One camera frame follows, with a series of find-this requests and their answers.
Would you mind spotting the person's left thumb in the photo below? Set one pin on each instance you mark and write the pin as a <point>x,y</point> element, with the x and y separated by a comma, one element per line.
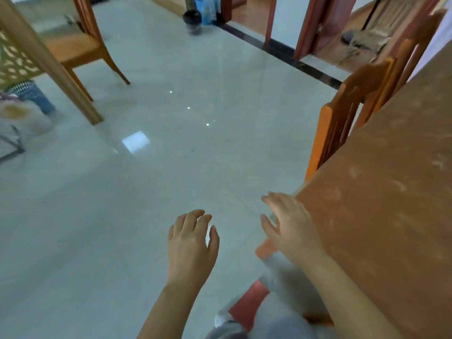
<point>213,241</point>

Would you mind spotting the grey metal frame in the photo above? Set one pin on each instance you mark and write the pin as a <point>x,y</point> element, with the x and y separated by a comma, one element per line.
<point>12,148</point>

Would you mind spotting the patterned yellow cloth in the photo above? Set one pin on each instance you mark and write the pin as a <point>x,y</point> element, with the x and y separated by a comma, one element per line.
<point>14,65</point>

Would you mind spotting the person's left forearm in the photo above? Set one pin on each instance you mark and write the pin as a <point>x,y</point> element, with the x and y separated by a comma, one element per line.
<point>173,312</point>

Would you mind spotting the person's right thumb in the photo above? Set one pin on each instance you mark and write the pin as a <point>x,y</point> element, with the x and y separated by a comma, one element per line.
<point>268,225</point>

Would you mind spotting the straw broom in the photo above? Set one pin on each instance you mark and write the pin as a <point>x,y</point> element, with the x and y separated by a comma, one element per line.
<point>360,40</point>

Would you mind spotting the person's left little finger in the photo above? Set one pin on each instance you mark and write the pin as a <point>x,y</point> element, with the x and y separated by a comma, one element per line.
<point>170,233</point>

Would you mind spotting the light wooden furniture leg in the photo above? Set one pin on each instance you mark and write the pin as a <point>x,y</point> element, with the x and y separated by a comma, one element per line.
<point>53,63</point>

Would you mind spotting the brown wooden chair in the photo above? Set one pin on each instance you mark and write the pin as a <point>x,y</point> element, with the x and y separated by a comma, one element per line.
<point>83,45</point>

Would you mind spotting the red-brown wooden door frame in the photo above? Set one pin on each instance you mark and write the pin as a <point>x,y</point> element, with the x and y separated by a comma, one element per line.
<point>314,24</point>
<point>270,21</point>

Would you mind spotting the person's left hand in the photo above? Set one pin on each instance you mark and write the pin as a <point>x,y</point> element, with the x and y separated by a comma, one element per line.
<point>189,252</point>

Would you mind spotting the person's left middle finger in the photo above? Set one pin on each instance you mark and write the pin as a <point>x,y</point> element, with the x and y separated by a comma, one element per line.
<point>192,220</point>

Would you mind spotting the black waste bin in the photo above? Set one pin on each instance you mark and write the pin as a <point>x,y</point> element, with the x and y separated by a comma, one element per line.
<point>192,21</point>

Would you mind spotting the white plastic bag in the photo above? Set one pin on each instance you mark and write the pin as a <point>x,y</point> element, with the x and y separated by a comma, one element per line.
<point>23,116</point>

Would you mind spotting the person's right forearm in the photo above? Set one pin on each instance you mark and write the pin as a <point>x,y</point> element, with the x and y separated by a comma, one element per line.
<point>348,301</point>

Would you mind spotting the orange slatted wooden chair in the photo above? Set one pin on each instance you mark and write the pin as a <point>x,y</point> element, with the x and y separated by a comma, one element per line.
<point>406,56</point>
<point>344,116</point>

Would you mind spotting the person's right hand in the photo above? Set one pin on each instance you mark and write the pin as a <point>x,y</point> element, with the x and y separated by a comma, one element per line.
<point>295,232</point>

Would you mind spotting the blue plastic water bottle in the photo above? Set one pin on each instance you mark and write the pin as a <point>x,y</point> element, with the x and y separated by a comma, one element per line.
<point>206,8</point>

